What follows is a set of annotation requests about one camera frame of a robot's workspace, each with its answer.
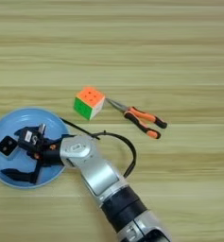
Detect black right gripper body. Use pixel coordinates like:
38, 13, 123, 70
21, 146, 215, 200
26, 134, 75, 168

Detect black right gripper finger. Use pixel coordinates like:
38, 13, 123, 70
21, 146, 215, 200
13, 123, 47, 138
0, 159, 43, 185

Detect orange green puzzle cube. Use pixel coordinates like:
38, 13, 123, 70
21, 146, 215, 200
73, 86, 106, 121

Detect orange black needle-nose pliers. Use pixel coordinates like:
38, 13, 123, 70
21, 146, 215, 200
105, 97, 168, 140

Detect blue round plate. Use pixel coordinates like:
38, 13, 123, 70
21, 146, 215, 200
0, 107, 74, 190

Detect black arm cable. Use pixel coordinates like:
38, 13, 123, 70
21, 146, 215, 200
91, 130, 137, 179

